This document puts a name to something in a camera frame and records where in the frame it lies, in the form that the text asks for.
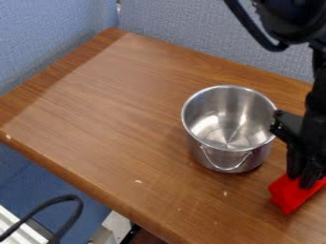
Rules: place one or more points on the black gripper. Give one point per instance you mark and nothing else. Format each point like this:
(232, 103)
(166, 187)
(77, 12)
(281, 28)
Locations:
(304, 132)

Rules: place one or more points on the red block object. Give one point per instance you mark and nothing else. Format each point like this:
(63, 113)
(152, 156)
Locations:
(288, 195)

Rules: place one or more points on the metal pot with handles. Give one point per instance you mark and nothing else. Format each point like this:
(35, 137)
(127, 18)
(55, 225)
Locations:
(226, 120)

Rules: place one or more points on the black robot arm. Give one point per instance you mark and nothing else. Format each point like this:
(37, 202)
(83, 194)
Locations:
(293, 22)

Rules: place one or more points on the white table support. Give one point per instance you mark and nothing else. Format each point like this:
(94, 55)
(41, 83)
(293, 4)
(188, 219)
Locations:
(113, 230)

